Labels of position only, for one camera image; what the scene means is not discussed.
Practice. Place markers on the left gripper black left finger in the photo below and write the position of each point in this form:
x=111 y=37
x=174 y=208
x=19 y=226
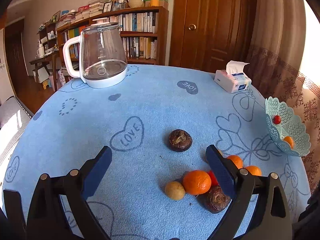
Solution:
x=46 y=217

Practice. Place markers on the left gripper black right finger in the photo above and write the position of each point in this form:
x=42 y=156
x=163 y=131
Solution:
x=270 y=218

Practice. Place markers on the small orange mandarin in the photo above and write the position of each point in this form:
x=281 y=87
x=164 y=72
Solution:
x=290 y=141

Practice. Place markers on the dark brown round fruit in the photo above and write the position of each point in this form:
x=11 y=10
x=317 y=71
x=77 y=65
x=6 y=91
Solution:
x=215 y=200
x=180 y=140

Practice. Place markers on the large orange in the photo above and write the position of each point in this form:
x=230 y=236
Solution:
x=254 y=170

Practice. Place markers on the small red tomato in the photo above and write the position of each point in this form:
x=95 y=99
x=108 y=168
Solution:
x=213 y=179

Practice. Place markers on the light blue lattice fruit basket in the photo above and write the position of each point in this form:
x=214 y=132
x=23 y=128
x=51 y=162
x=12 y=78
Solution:
x=291 y=125

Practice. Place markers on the blue patterned tablecloth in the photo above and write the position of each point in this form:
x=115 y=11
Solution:
x=134 y=118

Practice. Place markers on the white tissue pack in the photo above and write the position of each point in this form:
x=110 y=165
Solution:
x=233 y=79

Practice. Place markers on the small wooden side table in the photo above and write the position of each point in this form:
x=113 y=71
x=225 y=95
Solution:
x=43 y=62

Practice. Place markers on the dark wooden side door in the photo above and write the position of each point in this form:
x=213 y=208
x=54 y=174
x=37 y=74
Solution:
x=14 y=54

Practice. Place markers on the patterned brown curtain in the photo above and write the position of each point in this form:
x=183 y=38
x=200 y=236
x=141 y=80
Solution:
x=284 y=63

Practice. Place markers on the brown wooden door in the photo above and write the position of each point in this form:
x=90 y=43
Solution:
x=207 y=34

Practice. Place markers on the wooden bookshelf with books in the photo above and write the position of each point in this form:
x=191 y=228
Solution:
x=143 y=30

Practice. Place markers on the glass kettle white handle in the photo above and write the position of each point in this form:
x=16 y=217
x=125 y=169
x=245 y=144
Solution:
x=102 y=58

